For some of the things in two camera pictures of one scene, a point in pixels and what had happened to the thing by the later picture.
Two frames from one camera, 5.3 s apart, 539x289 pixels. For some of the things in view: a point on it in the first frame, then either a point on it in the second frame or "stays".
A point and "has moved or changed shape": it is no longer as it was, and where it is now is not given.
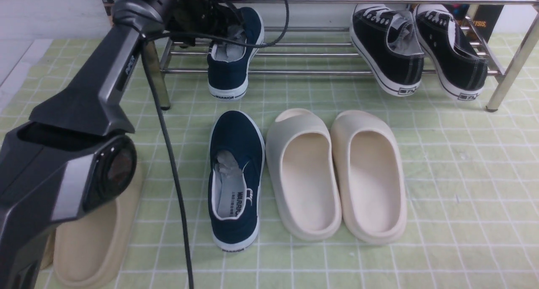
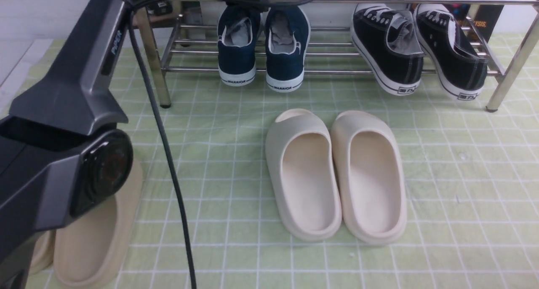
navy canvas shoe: (228, 63) has moved or changed shape
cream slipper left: (300, 160) stays
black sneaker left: (386, 42) stays
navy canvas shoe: (236, 167) → (287, 33)
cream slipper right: (370, 176) stays
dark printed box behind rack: (486, 17) stays
